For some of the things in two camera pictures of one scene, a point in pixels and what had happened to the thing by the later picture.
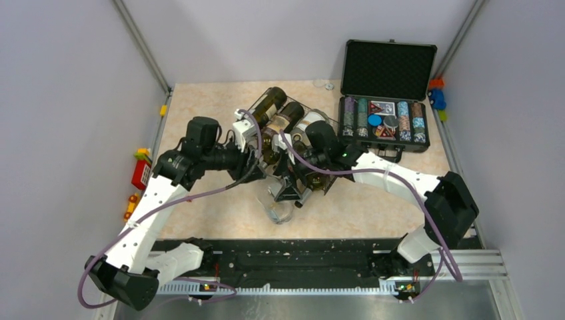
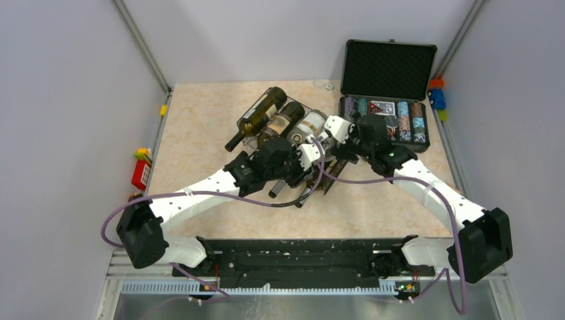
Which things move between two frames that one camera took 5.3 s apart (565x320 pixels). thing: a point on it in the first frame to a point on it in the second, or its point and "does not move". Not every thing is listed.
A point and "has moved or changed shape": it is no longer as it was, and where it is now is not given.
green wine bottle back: x=318 y=181 has moved or changed shape
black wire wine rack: x=300 y=142 does not move
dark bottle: x=275 y=99 does not move
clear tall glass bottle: x=298 y=136 does not move
